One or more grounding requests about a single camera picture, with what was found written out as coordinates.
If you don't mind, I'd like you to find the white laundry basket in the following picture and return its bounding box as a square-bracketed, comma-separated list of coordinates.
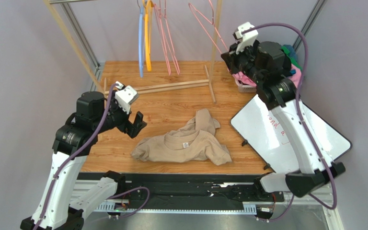
[235, 80, 256, 93]

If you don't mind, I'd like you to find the white whiteboard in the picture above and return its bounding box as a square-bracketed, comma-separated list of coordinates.
[230, 95, 352, 173]

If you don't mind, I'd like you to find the pink garment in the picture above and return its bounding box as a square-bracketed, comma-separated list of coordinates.
[232, 68, 301, 87]

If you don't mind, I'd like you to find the green garment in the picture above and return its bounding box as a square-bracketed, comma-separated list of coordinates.
[281, 45, 302, 82]

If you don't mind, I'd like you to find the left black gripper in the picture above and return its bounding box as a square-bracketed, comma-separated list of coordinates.
[93, 91, 147, 138]

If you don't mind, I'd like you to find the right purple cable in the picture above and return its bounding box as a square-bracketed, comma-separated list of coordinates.
[251, 23, 338, 223]

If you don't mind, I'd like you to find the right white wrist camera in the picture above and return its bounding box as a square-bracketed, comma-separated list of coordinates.
[234, 22, 259, 54]

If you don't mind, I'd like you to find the blue plastic hanger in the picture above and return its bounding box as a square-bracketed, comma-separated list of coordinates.
[137, 0, 144, 78]

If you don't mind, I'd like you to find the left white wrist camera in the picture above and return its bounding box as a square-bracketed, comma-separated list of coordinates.
[114, 81, 139, 115]

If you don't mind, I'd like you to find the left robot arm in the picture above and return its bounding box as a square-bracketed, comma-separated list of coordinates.
[20, 87, 146, 230]

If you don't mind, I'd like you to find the blue garment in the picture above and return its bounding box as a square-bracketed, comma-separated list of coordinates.
[283, 45, 299, 62]

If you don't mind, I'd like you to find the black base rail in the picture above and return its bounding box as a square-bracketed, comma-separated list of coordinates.
[75, 172, 285, 212]

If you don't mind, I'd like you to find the beige t shirt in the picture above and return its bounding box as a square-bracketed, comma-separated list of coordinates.
[131, 108, 232, 166]

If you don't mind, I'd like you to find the wooden clothes rack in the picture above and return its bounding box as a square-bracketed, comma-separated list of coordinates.
[44, 0, 217, 104]

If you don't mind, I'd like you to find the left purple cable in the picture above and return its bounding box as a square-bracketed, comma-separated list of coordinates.
[32, 83, 150, 230]

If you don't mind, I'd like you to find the purple cable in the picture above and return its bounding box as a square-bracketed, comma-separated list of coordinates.
[32, 83, 150, 230]
[251, 23, 338, 223]

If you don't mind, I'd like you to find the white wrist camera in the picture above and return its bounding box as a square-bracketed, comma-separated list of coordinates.
[114, 81, 139, 115]
[234, 22, 259, 54]

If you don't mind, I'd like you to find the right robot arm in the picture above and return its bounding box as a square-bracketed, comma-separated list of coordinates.
[221, 41, 352, 197]

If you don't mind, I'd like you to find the yellow plastic hanger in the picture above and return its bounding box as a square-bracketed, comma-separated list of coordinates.
[142, 0, 153, 71]

